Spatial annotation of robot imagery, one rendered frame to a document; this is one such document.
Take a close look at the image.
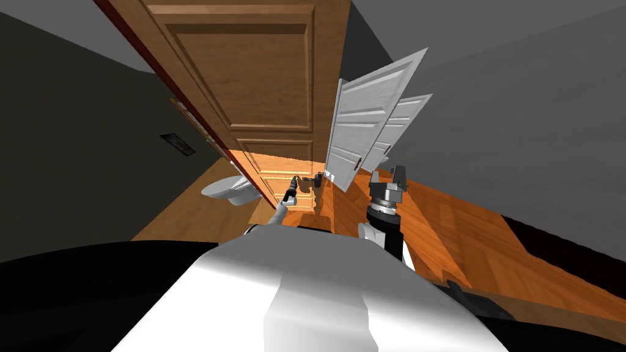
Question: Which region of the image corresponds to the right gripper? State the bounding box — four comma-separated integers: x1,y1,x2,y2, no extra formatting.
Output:
369,166,409,203

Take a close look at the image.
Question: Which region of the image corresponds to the white panelled door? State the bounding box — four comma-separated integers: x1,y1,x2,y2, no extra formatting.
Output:
325,47,429,193
361,93,433,174

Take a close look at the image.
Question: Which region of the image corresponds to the white toilet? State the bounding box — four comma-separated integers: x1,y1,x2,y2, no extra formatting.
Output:
201,174,263,207

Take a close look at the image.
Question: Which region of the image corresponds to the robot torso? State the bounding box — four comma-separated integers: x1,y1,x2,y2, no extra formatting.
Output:
111,224,512,352

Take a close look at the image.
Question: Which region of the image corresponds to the brown wooden door leaf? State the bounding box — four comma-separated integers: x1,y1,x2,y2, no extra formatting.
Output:
105,0,353,212

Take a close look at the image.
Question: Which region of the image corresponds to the dark door handle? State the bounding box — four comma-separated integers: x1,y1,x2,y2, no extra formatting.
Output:
299,172,325,193

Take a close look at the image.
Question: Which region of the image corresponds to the dark framed wall picture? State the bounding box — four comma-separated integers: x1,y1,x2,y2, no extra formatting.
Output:
159,132,197,157

